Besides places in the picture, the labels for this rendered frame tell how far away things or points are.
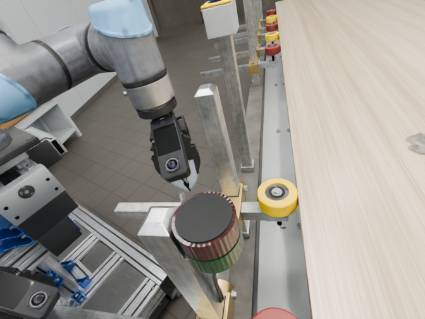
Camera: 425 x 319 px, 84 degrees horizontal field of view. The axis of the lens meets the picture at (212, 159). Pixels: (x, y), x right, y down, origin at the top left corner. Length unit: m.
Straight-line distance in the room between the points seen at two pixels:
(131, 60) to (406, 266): 0.48
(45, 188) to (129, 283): 0.75
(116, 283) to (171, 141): 1.08
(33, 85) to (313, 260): 0.47
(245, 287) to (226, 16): 0.62
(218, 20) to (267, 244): 0.61
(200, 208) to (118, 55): 0.25
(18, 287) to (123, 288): 0.89
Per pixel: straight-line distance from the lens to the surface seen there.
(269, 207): 0.48
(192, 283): 0.31
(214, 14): 0.61
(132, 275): 1.37
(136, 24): 0.37
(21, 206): 0.75
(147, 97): 0.39
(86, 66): 0.43
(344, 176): 0.54
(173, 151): 0.39
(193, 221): 0.22
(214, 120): 0.42
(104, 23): 0.38
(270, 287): 0.71
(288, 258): 0.74
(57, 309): 0.60
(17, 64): 0.40
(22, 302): 0.50
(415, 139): 0.65
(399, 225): 0.49
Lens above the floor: 1.28
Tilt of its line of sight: 38 degrees down
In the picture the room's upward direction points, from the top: 17 degrees counter-clockwise
